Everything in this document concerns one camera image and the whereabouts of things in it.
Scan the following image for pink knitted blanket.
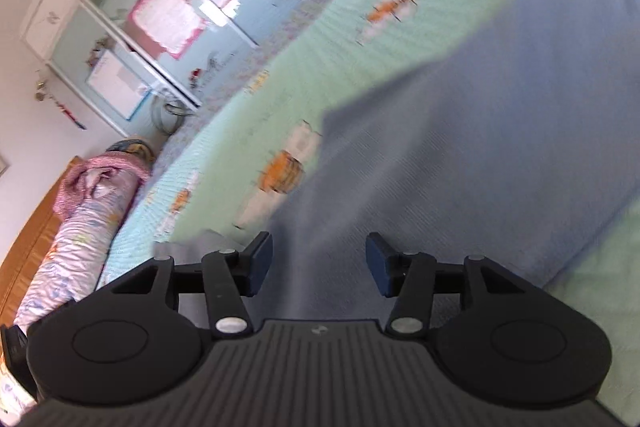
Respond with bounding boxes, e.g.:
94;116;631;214
53;139;155;220

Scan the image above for sliding door wardrobe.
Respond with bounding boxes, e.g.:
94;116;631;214
22;0;300;143

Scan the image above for green quilted bee bedspread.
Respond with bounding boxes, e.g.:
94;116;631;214
101;0;639;424

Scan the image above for blue fleece pants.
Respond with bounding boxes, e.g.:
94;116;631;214
154;0;640;323

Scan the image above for wall lamp with tassel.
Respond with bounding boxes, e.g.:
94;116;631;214
35;80;87;131

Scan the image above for wooden headboard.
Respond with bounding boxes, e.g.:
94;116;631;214
0;156;81;325

